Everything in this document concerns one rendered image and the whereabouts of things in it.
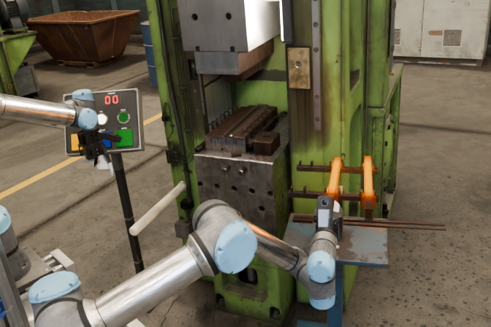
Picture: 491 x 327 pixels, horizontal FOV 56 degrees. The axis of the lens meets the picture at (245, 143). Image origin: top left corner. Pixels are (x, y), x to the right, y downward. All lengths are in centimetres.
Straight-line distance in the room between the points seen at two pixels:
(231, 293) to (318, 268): 119
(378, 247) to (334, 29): 86
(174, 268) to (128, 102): 119
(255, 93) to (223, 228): 144
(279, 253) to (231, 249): 33
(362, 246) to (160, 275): 95
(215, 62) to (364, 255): 96
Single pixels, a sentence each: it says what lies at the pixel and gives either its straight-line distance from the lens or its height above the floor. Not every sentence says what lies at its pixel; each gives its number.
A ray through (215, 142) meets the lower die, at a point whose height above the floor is 95.
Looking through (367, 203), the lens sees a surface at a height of 96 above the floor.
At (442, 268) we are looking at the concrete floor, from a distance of 291.
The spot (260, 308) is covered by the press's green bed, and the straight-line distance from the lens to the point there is 243.
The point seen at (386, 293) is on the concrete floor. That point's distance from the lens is 269.
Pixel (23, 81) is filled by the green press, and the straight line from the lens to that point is 721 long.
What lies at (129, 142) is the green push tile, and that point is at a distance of 212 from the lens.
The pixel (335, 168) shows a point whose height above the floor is 95.
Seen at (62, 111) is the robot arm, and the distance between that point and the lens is 168.
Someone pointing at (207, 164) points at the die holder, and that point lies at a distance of 207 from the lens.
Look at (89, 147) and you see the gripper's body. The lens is 192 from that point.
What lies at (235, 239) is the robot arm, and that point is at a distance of 108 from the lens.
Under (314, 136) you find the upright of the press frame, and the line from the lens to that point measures 204.
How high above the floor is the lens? 175
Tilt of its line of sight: 23 degrees down
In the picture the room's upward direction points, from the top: 5 degrees counter-clockwise
